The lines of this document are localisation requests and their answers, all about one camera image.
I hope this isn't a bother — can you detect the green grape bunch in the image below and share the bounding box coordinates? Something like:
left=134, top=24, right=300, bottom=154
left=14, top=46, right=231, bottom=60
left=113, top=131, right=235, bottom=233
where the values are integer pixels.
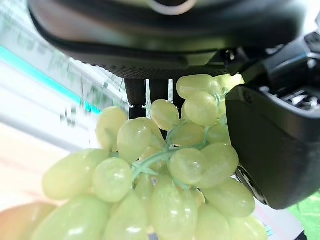
left=30, top=73, right=269, bottom=240

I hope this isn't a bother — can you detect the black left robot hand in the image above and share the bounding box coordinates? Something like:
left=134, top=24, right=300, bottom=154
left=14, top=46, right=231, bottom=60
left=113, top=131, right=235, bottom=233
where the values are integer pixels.
left=26, top=0, right=320, bottom=210

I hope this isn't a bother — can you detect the orange round fruit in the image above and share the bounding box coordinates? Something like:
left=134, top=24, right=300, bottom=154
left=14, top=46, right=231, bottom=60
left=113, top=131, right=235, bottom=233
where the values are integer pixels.
left=0, top=201, right=58, bottom=240

